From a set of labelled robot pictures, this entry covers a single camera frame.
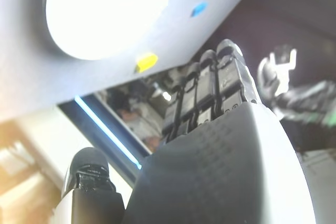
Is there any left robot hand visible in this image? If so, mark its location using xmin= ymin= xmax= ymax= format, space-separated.
xmin=54 ymin=39 xmax=324 ymax=224

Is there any robot column with blue light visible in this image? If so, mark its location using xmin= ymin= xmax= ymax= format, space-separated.
xmin=56 ymin=90 xmax=158 ymax=183

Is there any yellow block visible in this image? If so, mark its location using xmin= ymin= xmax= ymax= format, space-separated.
xmin=133 ymin=52 xmax=159 ymax=74

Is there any blue block with two holes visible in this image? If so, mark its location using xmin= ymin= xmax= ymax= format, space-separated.
xmin=191 ymin=1 xmax=208 ymax=18

